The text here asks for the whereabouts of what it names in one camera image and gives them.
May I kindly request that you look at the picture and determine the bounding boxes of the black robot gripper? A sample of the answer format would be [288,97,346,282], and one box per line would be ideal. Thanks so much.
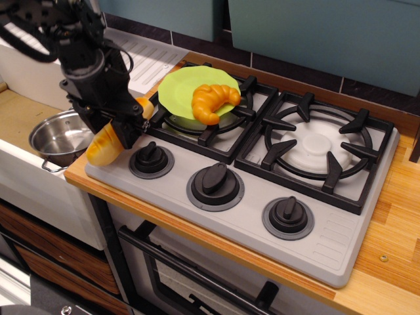
[60,52,150,149]

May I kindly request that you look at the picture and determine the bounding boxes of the toy bread loaf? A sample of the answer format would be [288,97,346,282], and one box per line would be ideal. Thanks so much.
[86,97,154,166]

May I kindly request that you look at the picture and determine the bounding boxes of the orange toy croissant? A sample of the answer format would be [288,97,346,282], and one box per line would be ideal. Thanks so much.
[191,85,241,125]

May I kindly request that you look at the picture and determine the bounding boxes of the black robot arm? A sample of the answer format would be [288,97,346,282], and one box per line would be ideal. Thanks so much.
[1,1,147,149]

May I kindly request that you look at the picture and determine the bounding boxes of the small steel pot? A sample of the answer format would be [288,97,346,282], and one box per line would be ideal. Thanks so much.
[29,110,94,173]

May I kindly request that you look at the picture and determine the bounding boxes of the light green plastic plate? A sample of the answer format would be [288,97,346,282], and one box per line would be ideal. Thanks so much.
[158,66,241,120]

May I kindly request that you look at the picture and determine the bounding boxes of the white toy sink unit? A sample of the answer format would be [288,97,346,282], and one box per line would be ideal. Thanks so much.
[0,7,190,251]

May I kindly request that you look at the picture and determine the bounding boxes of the black left stove knob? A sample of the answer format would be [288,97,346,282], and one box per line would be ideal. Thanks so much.
[129,141,175,180]

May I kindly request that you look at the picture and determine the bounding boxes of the black stove knob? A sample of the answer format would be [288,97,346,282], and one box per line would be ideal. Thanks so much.
[186,162,245,212]
[262,196,315,241]
[129,141,175,180]

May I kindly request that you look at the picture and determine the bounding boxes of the white left burner cap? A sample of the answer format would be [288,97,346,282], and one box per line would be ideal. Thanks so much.
[164,112,245,136]

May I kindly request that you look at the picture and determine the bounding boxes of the white burner cap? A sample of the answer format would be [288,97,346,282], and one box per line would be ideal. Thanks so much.
[280,117,352,174]
[164,112,245,136]

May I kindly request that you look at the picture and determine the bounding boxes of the black left burner grate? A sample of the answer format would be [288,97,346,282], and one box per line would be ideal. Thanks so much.
[148,62,279,163]

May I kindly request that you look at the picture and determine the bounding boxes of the black burner grate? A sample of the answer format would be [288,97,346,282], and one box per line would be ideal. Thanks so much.
[235,92,400,215]
[148,62,279,163]

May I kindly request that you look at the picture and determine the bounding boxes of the black middle stove knob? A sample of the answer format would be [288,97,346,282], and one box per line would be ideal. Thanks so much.
[186,162,245,212]

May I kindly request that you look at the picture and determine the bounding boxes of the wooden drawer fronts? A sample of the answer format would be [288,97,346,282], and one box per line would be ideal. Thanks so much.
[1,200,129,314]

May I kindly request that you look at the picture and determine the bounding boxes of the toy oven door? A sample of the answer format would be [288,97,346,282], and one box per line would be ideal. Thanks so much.
[114,218,335,314]

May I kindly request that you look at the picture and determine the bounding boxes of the grey toy stove top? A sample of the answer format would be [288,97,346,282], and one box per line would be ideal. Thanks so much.
[84,83,400,289]

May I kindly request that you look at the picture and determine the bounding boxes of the black right stove knob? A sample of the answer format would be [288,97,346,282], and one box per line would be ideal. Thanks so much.
[262,196,315,241]

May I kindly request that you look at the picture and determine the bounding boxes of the white right burner cap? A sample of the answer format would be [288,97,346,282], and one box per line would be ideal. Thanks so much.
[280,117,352,174]

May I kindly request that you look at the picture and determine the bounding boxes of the black right burner grate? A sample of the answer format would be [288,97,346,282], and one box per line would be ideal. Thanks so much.
[235,92,400,215]

